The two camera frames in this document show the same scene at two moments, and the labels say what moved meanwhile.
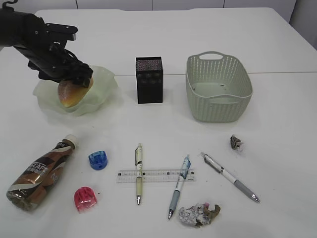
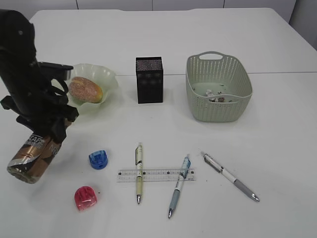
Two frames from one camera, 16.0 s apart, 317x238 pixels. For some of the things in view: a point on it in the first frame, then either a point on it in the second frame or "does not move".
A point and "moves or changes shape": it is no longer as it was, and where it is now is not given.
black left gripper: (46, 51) -> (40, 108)
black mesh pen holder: (149, 72) does not move
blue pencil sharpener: (98, 159) does not move
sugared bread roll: (71, 92) moves or changes shape
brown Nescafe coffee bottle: (38, 179) -> (32, 158)
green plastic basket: (218, 89) does not move
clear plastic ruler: (156, 176) does not move
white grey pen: (217, 167) does not move
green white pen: (138, 163) does not move
